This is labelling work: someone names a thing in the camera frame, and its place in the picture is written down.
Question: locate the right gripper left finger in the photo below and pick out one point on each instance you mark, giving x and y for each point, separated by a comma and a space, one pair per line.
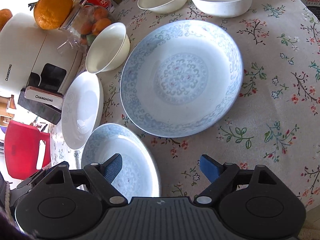
100, 177

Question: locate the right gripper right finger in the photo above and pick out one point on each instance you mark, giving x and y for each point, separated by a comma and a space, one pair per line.
221, 178

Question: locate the small blue patterned plate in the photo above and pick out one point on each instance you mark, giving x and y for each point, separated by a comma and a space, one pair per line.
139, 173

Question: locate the white plate with rose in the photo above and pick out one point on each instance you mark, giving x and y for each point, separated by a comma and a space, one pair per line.
82, 109

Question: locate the large blue patterned plate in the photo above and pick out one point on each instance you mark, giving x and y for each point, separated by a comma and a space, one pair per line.
181, 78

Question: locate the white Changhong rice cooker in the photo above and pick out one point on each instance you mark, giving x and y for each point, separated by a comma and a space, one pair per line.
33, 69

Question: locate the clear jar of tangerines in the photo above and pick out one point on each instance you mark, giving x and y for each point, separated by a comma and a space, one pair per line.
83, 25

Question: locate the large orange with leaves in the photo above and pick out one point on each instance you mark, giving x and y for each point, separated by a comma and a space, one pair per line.
50, 14

